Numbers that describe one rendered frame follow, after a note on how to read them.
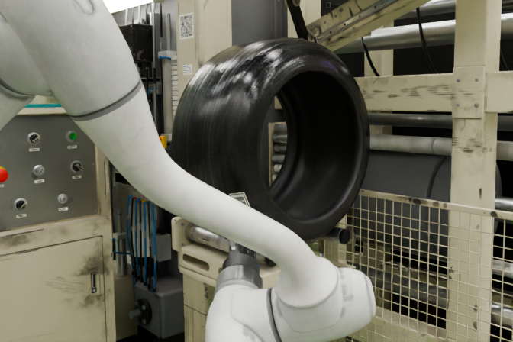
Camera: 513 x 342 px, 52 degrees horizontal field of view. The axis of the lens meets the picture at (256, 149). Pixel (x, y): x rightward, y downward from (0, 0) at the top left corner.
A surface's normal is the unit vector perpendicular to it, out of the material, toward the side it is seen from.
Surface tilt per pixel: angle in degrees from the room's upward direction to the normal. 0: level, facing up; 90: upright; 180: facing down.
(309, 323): 110
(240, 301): 23
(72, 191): 90
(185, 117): 74
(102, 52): 95
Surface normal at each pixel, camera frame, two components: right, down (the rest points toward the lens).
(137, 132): 0.66, 0.35
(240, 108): -0.06, -0.21
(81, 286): 0.67, 0.07
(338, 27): -0.75, 0.07
